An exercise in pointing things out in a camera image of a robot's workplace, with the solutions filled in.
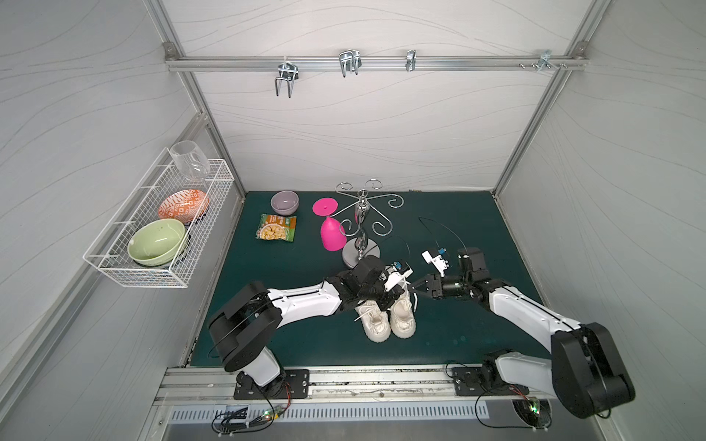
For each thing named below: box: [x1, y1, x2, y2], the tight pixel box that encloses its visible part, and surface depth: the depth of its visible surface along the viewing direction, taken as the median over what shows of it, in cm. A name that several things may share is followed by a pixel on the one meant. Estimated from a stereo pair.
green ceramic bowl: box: [127, 218, 186, 267], surface depth 62 cm
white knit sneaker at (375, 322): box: [354, 300, 392, 343], surface depth 81 cm
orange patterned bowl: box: [158, 189, 211, 223], surface depth 72 cm
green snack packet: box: [255, 214, 297, 243], surface depth 109 cm
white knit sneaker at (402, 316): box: [389, 287, 417, 339], surface depth 82 cm
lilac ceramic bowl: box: [270, 190, 300, 216], surface depth 113 cm
